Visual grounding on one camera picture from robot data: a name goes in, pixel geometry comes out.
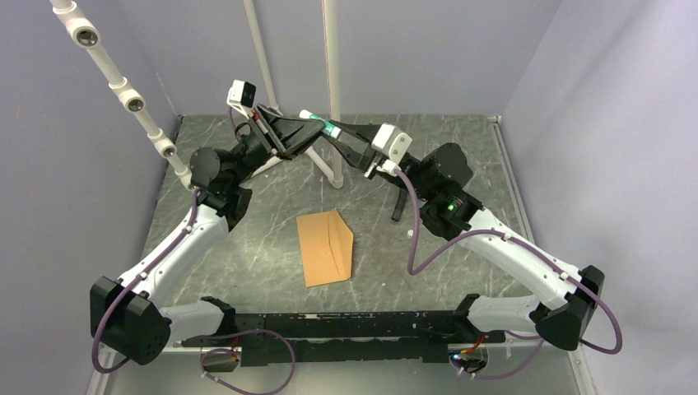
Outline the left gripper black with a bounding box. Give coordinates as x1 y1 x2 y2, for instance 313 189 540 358
229 104 329 187

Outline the green white glue stick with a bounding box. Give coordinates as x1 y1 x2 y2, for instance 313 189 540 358
298 109 343 140

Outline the brown paper envelope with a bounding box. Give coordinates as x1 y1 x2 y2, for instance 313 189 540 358
296 209 354 287

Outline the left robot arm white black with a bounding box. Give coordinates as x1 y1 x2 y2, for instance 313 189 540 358
90 105 326 374

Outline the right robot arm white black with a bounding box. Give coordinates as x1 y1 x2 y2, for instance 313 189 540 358
323 121 623 355

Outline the black foam tube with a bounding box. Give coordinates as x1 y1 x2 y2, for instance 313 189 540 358
391 188 409 222

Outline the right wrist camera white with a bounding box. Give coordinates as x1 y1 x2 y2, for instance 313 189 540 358
369 123 413 176

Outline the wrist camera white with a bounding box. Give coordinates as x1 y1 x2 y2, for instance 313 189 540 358
369 123 413 176
226 80 257 119

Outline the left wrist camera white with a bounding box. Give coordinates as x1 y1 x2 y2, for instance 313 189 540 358
226 80 257 119

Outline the aluminium frame rail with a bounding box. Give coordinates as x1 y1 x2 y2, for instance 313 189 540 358
486 115 537 244

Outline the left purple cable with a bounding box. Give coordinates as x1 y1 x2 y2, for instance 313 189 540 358
91 106 241 375

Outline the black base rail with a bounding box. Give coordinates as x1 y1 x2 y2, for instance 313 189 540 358
182 310 505 367

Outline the white PVC pipe frame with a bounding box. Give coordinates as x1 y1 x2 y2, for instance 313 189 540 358
49 0 345 192

